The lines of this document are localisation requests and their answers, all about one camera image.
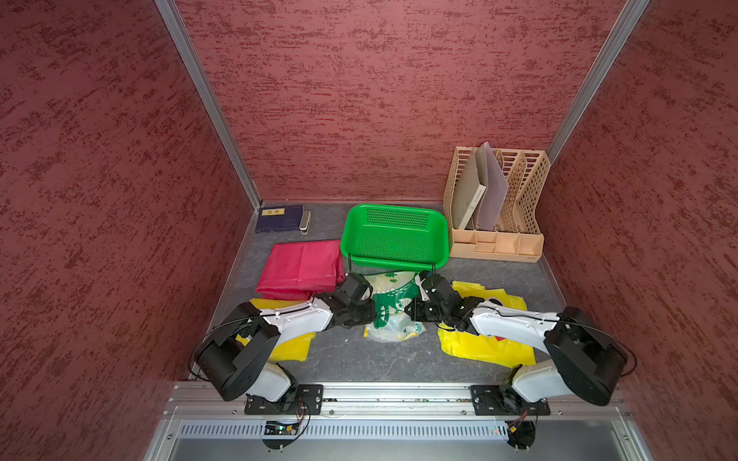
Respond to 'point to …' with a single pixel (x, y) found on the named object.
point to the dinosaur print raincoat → (391, 293)
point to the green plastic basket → (396, 237)
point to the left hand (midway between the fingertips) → (375, 320)
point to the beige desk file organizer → (517, 236)
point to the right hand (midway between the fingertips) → (405, 316)
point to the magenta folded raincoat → (301, 271)
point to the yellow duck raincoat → (497, 350)
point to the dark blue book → (279, 218)
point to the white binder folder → (470, 189)
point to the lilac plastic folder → (496, 193)
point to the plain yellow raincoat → (294, 349)
